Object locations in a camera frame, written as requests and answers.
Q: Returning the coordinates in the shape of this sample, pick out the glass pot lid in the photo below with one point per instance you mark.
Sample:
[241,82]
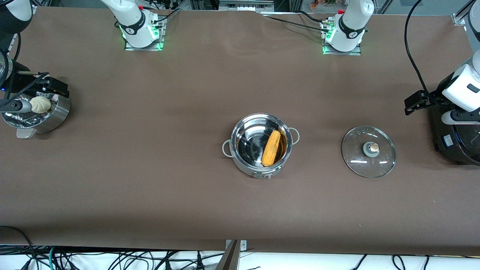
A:
[356,161]

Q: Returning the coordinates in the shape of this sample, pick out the black rice cooker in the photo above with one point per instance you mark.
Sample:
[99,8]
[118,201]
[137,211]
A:
[450,138]

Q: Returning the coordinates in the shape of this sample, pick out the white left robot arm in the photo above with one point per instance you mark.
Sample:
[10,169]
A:
[348,26]

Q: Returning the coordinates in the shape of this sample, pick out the steel steamer pot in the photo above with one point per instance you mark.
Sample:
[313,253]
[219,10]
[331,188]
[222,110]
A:
[56,116]

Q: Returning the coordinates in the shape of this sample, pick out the brown table cover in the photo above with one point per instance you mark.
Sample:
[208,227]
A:
[187,93]

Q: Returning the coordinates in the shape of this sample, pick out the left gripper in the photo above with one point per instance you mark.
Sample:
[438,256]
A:
[432,98]

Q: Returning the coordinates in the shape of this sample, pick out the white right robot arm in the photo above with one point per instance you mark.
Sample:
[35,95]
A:
[135,22]

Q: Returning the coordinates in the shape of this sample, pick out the yellow corn cob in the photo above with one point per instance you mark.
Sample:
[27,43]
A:
[270,150]

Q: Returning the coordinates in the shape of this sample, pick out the small metal table bracket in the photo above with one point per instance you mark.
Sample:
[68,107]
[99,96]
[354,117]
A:
[243,245]

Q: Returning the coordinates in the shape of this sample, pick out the dark camera pole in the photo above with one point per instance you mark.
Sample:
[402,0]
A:
[229,260]

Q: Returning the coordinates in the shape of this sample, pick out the grey device panel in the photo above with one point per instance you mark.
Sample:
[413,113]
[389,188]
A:
[245,5]

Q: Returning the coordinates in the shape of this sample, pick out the small orange object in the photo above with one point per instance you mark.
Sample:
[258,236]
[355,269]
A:
[314,3]

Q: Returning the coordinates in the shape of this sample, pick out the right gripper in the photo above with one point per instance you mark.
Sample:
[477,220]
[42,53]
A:
[23,81]

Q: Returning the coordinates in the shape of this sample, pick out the white steamed bun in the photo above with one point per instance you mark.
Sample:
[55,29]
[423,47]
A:
[40,105]

